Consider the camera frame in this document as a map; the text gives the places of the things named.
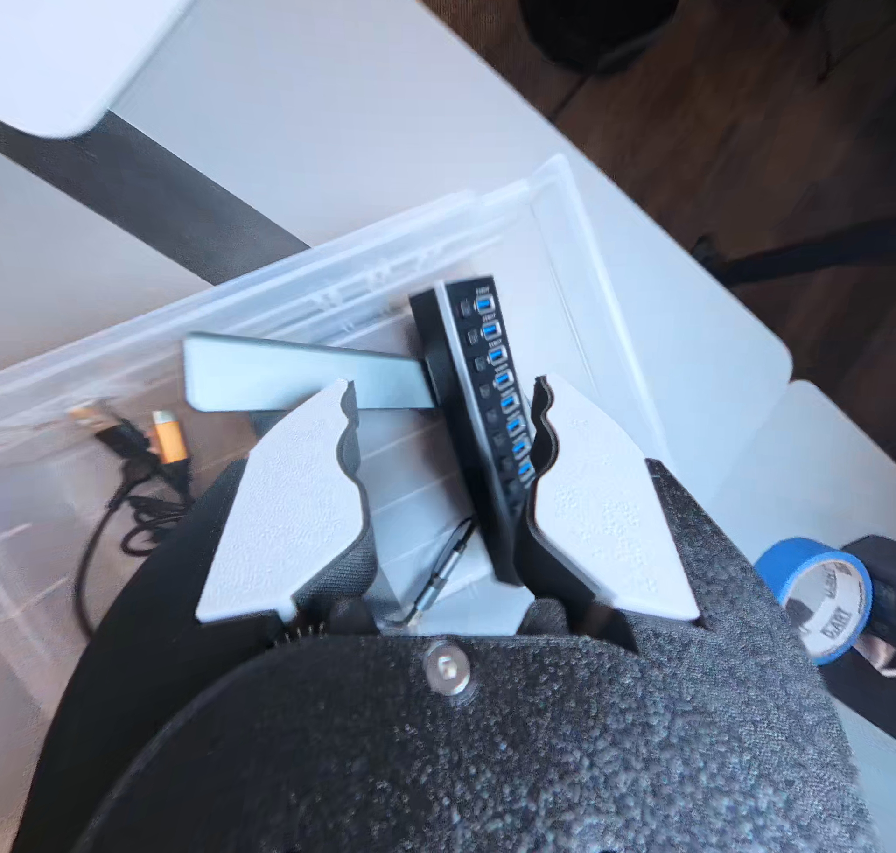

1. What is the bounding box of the black metal floor bar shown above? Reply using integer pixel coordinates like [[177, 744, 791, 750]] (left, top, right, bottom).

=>
[[692, 217, 896, 288]]

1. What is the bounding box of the white lamp base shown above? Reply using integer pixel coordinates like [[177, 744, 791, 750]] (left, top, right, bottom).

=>
[[0, 0, 226, 141]]

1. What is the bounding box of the dark cable with metal plug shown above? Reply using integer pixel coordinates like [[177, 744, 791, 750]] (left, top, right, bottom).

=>
[[400, 516, 478, 629]]

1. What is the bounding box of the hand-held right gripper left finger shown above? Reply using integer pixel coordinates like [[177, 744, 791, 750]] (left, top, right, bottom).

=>
[[195, 378, 375, 624]]

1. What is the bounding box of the black multi-port usb hub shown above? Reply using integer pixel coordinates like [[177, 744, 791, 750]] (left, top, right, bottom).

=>
[[408, 274, 541, 586]]

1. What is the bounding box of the black office chair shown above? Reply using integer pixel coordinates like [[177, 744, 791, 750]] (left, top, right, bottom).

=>
[[521, 0, 688, 76]]

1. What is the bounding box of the black rounded object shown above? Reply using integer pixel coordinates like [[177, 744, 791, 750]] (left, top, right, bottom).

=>
[[826, 534, 896, 722]]

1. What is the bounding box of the blue tape roll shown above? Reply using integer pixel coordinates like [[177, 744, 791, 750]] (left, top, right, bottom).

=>
[[755, 535, 876, 666]]

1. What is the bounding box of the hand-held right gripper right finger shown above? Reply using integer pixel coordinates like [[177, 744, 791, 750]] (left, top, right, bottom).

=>
[[514, 372, 702, 652]]

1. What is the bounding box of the black cable with orange plugs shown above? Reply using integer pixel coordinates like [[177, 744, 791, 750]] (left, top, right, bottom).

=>
[[69, 404, 200, 640]]

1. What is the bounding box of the slim grey usb hub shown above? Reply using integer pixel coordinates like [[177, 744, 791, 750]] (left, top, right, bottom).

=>
[[182, 331, 438, 413]]

